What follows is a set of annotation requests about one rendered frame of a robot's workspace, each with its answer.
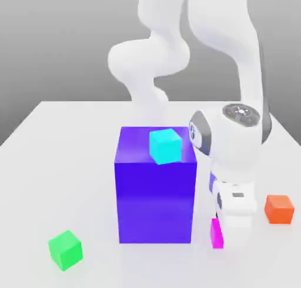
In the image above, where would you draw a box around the small cyan cube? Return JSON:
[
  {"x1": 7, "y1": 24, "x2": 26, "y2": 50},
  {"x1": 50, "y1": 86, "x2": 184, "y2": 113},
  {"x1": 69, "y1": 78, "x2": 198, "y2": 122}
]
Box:
[{"x1": 149, "y1": 128, "x2": 183, "y2": 166}]

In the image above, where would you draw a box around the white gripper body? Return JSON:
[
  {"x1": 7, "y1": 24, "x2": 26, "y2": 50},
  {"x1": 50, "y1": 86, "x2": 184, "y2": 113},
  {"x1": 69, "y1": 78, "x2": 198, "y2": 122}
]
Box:
[{"x1": 220, "y1": 204, "x2": 257, "y2": 246}]

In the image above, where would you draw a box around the small green cube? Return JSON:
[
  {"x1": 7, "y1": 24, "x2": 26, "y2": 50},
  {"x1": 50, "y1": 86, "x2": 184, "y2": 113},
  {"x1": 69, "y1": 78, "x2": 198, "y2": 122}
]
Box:
[{"x1": 48, "y1": 229, "x2": 84, "y2": 272}]

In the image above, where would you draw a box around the large purple box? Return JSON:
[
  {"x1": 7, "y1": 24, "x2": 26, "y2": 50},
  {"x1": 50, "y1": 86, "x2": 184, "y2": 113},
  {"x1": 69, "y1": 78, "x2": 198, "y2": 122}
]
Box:
[{"x1": 113, "y1": 126, "x2": 198, "y2": 245}]

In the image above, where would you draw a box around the small magenta cube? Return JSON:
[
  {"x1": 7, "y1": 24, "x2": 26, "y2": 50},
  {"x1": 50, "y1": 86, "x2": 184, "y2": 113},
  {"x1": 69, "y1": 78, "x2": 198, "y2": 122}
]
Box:
[{"x1": 209, "y1": 217, "x2": 225, "y2": 249}]

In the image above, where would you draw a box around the small orange cube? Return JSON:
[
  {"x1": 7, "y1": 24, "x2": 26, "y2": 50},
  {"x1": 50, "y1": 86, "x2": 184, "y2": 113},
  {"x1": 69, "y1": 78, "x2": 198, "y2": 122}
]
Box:
[{"x1": 263, "y1": 194, "x2": 295, "y2": 225}]

